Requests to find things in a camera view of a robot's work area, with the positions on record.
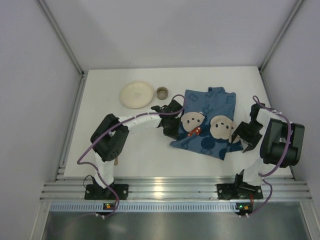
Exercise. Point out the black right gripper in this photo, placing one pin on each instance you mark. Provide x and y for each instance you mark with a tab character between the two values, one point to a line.
246	135

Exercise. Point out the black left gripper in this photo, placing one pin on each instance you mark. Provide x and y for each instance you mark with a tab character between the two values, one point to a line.
172	124

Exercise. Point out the blue bear print cloth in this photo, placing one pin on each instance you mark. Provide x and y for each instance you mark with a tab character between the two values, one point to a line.
207	123

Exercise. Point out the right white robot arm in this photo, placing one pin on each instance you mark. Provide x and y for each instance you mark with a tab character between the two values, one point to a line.
281	144

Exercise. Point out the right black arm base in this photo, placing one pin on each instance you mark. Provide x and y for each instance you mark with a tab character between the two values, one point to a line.
239	190

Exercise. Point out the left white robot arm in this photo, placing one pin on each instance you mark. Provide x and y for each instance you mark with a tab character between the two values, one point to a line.
111	135

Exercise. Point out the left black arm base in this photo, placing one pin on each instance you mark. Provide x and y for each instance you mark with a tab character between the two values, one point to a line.
94	191

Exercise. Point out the cream round plate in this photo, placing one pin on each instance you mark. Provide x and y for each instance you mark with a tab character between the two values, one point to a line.
136	94

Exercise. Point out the gold spoon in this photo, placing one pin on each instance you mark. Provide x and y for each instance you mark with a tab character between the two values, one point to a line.
116	162

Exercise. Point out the aluminium mounting rail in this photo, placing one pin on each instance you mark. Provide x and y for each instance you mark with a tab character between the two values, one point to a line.
285	189

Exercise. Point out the perforated grey cable tray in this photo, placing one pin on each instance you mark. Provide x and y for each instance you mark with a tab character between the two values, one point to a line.
150	207

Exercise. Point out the right aluminium frame post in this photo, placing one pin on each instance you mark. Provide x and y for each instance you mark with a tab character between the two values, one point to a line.
298	4

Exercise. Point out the aluminium frame post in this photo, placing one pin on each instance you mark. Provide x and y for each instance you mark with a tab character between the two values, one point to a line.
298	4
60	35

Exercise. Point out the left aluminium frame post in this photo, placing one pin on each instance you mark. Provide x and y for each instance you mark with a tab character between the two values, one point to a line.
60	35

